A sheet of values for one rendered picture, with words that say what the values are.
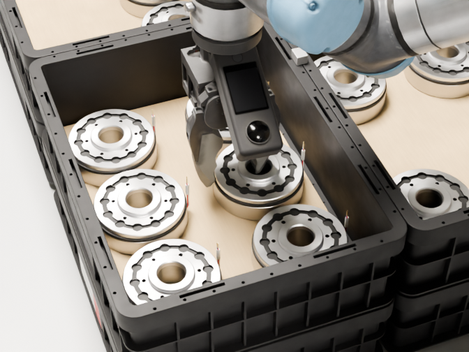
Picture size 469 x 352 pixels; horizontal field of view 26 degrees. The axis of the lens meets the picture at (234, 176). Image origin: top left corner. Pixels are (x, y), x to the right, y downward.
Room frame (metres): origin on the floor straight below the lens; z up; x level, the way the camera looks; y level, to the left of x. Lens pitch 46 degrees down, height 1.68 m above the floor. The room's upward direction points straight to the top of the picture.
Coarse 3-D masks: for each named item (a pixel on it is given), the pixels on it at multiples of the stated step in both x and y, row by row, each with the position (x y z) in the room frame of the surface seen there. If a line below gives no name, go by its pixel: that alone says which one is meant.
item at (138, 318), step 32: (160, 32) 0.98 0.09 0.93; (32, 64) 0.92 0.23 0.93; (288, 64) 0.92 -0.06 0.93; (320, 96) 0.86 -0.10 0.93; (64, 160) 0.76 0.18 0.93; (352, 160) 0.76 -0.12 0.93; (384, 192) 0.71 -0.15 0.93; (96, 224) 0.67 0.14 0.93; (96, 256) 0.63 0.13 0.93; (320, 256) 0.63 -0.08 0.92; (352, 256) 0.63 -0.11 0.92; (384, 256) 0.64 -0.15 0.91; (192, 288) 0.59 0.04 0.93; (224, 288) 0.59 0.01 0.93; (256, 288) 0.60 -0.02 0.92; (128, 320) 0.56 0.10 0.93; (160, 320) 0.56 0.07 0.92
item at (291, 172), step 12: (228, 156) 0.84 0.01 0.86; (276, 156) 0.83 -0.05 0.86; (288, 156) 0.84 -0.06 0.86; (216, 168) 0.81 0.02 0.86; (228, 168) 0.82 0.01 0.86; (288, 168) 0.82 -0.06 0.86; (300, 168) 0.81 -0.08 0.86; (216, 180) 0.80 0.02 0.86; (228, 180) 0.80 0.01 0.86; (240, 180) 0.79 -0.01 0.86; (276, 180) 0.79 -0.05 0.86; (288, 180) 0.80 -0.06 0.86; (300, 180) 0.80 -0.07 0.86; (228, 192) 0.78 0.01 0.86; (240, 192) 0.78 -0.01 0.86; (252, 192) 0.78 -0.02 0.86; (264, 192) 0.78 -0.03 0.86; (276, 192) 0.78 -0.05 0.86; (288, 192) 0.78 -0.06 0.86
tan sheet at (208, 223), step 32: (64, 128) 0.92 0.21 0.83; (160, 128) 0.92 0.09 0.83; (160, 160) 0.86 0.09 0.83; (192, 160) 0.86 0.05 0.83; (96, 192) 0.81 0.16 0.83; (192, 192) 0.81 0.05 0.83; (192, 224) 0.76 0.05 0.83; (224, 224) 0.76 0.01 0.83; (256, 224) 0.76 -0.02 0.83; (128, 256) 0.71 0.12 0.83; (224, 256) 0.71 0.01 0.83
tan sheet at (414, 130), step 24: (408, 96) 0.97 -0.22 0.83; (432, 96) 0.97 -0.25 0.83; (384, 120) 0.93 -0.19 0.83; (408, 120) 0.93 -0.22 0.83; (432, 120) 0.93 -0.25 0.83; (456, 120) 0.93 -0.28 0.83; (384, 144) 0.89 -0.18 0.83; (408, 144) 0.89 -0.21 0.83; (432, 144) 0.89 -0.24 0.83; (456, 144) 0.89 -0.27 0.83; (408, 168) 0.85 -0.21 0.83; (432, 168) 0.85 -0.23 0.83; (456, 168) 0.85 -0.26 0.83
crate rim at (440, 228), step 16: (304, 64) 0.92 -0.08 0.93; (320, 80) 0.89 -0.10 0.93; (336, 96) 0.86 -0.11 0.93; (336, 112) 0.83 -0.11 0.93; (352, 128) 0.81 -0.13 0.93; (368, 144) 0.78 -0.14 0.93; (368, 160) 0.76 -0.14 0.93; (400, 192) 0.71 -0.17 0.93; (400, 208) 0.69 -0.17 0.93; (464, 208) 0.69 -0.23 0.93; (416, 224) 0.67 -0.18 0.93; (432, 224) 0.67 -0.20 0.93; (448, 224) 0.67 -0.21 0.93; (464, 224) 0.67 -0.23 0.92; (416, 240) 0.66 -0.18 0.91; (432, 240) 0.66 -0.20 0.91
